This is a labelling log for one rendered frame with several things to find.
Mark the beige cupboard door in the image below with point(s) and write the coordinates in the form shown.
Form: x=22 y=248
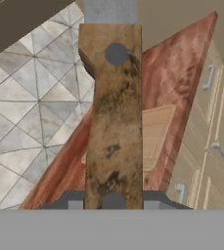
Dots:
x=219 y=188
x=190 y=175

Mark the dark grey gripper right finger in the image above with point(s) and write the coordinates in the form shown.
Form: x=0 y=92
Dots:
x=154 y=200

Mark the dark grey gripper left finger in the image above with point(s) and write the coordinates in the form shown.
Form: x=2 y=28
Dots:
x=69 y=200

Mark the dark brown cupboard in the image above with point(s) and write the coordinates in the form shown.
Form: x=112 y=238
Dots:
x=15 y=22

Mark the light wooden cutting board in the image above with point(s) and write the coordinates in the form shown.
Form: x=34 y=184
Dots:
x=158 y=136

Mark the beige drawer front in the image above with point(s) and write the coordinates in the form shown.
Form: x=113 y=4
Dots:
x=222 y=97

